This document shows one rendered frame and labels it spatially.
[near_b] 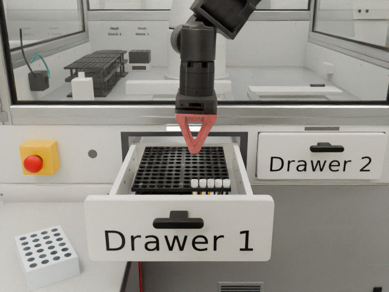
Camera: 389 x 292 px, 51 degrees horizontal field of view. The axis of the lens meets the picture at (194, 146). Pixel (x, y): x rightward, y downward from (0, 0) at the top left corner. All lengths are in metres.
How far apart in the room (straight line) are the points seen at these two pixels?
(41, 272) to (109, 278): 0.11
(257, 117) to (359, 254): 0.46
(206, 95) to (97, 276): 0.36
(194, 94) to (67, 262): 0.36
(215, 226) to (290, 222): 0.44
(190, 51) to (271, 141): 0.37
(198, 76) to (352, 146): 0.47
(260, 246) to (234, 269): 0.45
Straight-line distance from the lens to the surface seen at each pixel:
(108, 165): 0.98
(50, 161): 0.96
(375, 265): 1.19
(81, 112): 0.95
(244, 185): 0.75
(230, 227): 0.64
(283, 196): 1.02
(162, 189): 0.72
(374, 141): 1.01
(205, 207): 0.63
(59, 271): 0.75
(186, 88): 0.65
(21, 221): 0.97
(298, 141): 0.95
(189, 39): 0.64
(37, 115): 0.99
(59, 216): 0.96
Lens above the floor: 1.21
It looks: 19 degrees down
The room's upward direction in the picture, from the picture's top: straight up
